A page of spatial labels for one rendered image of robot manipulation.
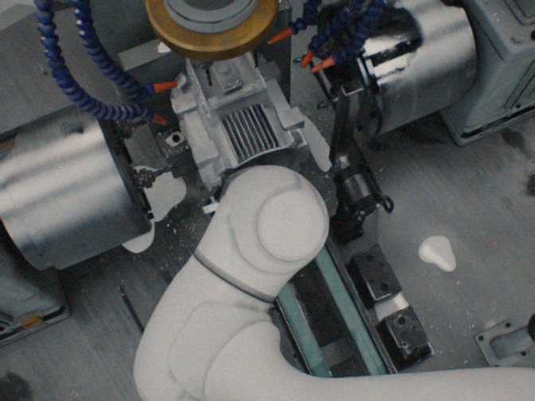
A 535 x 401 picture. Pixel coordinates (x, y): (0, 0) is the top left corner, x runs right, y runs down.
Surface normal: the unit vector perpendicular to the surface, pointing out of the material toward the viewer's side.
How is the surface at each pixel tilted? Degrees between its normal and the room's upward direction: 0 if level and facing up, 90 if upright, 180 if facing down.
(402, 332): 0
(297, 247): 36
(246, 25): 0
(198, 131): 0
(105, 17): 90
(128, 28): 90
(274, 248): 32
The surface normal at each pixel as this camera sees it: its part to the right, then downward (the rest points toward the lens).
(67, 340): -0.02, -0.34
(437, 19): 0.07, -0.14
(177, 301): -0.52, -0.36
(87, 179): 0.18, 0.11
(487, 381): -0.40, -0.75
